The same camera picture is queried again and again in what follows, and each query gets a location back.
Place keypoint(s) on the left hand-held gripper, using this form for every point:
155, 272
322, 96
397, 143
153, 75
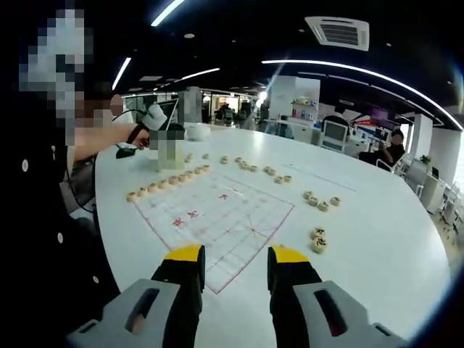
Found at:
154, 117

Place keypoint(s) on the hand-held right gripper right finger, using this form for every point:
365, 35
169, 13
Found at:
290, 290

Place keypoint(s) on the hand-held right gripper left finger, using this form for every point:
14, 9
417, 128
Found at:
177, 290

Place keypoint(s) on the group of wooden chess pieces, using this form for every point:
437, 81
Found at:
174, 179

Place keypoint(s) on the transparent chessboard sheet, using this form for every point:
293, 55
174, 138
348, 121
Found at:
217, 217

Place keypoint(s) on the person's left hand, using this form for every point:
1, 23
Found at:
139, 137

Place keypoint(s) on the black computer mouse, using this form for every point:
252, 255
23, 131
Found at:
125, 151

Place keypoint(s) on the white ribbed round object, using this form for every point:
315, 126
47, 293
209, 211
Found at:
197, 132

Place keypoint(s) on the short ceiling light strip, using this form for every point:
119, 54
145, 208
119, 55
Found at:
122, 72

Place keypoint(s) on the long curved ceiling light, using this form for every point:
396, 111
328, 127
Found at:
166, 12

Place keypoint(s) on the white display shelf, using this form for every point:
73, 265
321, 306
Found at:
290, 98

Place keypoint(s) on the person's dark shirt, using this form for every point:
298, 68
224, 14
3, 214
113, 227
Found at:
36, 235

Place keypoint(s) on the white office chair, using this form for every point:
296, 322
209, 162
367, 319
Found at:
334, 136

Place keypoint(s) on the potted green plant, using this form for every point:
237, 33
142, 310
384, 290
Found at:
425, 159

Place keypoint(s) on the ceiling air conditioner unit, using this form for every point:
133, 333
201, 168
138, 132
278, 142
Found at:
339, 33

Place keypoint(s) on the curved ceiling light strip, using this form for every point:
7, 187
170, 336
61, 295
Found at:
362, 70

